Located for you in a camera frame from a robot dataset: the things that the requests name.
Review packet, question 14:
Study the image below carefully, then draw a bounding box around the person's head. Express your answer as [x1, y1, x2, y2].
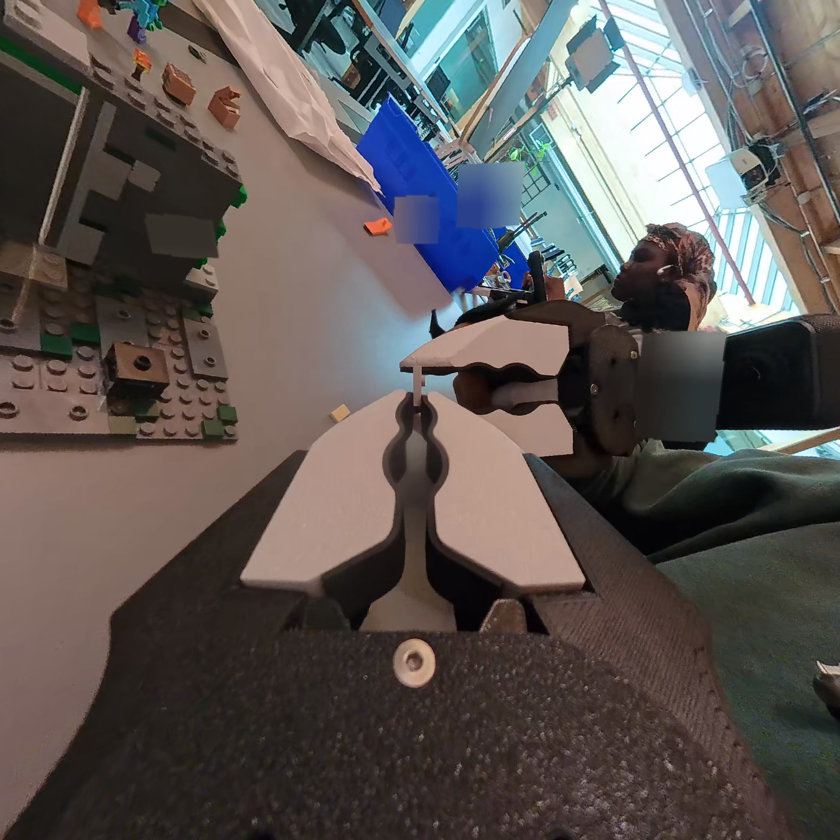
[610, 223, 718, 332]

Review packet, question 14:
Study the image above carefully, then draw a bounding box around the white crumpled paper sheet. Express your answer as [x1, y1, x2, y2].
[193, 0, 383, 193]

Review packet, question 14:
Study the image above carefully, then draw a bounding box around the black panel light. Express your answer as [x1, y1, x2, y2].
[564, 16, 622, 93]

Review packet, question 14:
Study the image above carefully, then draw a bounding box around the large window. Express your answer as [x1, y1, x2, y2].
[525, 0, 808, 316]

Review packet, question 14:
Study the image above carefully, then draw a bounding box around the grey desk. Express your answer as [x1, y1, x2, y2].
[0, 0, 473, 828]

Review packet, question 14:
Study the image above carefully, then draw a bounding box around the person's right hand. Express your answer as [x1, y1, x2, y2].
[453, 366, 508, 417]

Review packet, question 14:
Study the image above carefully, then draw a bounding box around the person's green sweater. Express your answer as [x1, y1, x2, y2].
[650, 518, 840, 840]

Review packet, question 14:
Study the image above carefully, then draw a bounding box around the teal toy figure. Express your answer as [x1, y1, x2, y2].
[117, 0, 166, 30]

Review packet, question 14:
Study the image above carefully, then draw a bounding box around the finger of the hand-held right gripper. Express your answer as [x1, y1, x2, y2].
[482, 382, 576, 458]
[399, 315, 572, 379]

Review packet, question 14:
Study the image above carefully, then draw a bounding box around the blue plastic bin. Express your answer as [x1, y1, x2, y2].
[356, 92, 532, 293]

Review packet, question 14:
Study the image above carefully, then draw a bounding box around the person's right forearm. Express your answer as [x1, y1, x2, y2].
[577, 441, 840, 559]

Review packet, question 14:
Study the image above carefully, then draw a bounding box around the white wall box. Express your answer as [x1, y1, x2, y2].
[705, 147, 783, 208]

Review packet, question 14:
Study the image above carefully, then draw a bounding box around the grey steel beam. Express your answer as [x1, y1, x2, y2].
[469, 0, 580, 160]

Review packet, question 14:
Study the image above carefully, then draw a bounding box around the brown toy brick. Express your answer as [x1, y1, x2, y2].
[208, 86, 243, 130]
[162, 63, 197, 106]

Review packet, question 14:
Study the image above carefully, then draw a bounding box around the grey toy brick model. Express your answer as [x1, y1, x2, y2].
[0, 0, 249, 442]

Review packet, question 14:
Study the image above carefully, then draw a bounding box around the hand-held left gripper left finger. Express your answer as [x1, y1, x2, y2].
[239, 389, 410, 629]

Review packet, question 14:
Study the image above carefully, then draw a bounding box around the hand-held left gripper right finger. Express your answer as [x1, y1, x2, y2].
[425, 391, 588, 629]

